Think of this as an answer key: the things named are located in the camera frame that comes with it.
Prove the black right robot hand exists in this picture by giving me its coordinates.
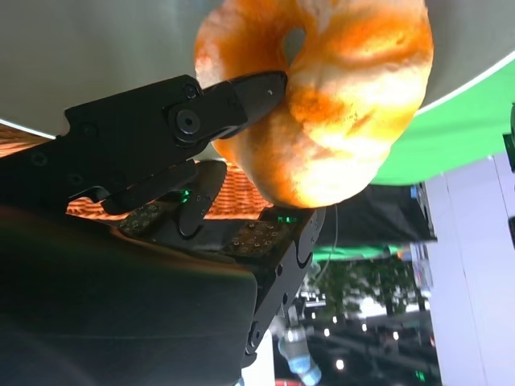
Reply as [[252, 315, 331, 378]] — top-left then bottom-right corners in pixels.
[[0, 70, 327, 386]]

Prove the pale grey bowl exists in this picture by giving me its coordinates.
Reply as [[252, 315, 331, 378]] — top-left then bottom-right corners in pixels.
[[0, 0, 515, 140]]

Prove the orange striped toy pumpkin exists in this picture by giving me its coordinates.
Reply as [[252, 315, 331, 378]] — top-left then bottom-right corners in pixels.
[[194, 0, 435, 209]]

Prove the orange wicker basket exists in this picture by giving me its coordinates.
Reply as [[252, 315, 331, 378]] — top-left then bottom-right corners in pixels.
[[0, 122, 278, 222]]

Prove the clear plastic water bottle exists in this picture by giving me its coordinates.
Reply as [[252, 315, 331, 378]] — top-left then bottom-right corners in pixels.
[[276, 321, 323, 384]]

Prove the green cloth with cartoon print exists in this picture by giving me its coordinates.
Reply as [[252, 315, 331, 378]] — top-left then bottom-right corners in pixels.
[[311, 243, 403, 262]]

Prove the green leafy plant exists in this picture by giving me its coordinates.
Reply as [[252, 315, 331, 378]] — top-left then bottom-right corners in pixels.
[[317, 260, 430, 322]]

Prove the black backdrop cloth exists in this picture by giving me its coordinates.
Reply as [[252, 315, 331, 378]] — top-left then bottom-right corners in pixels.
[[313, 180, 438, 246]]

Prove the green tablecloth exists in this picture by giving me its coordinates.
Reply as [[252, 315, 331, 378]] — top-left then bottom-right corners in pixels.
[[369, 66, 515, 186]]

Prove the thin cable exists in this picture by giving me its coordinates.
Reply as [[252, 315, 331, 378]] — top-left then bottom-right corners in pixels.
[[313, 203, 340, 282]]

